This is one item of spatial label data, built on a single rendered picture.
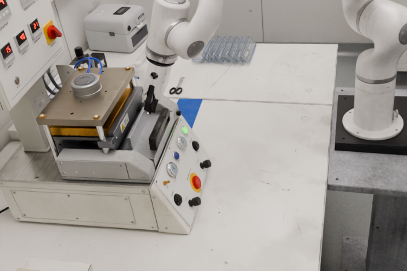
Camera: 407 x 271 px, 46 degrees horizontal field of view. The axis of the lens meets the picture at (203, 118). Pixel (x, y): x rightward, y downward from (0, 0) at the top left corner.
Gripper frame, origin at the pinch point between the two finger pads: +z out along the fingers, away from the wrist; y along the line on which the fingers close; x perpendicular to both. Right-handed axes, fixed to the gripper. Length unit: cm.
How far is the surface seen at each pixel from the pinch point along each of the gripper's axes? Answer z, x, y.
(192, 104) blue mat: 31, -9, 48
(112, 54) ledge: 42, 35, 83
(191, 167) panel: 20.4, -15.4, 2.6
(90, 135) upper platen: 7.4, 12.5, -10.6
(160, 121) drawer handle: 4.6, -3.6, 0.0
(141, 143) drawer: 10.0, -0.3, -5.2
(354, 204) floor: 79, -97, 73
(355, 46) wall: 70, -105, 231
